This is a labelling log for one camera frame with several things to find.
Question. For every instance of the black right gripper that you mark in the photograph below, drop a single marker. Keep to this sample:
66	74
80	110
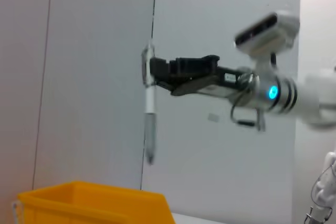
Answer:
228	79

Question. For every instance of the silver ballpoint pen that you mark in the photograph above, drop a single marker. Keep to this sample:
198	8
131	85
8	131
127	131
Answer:
150	103

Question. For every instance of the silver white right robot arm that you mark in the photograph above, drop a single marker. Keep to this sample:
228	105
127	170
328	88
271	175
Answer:
307	98

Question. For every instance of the yellow plastic bin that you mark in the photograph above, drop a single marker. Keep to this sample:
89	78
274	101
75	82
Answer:
92	205

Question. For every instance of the white humanoid robot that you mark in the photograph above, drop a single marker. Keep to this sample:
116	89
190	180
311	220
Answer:
324	197

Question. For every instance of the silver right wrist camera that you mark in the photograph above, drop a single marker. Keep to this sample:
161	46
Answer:
270	35

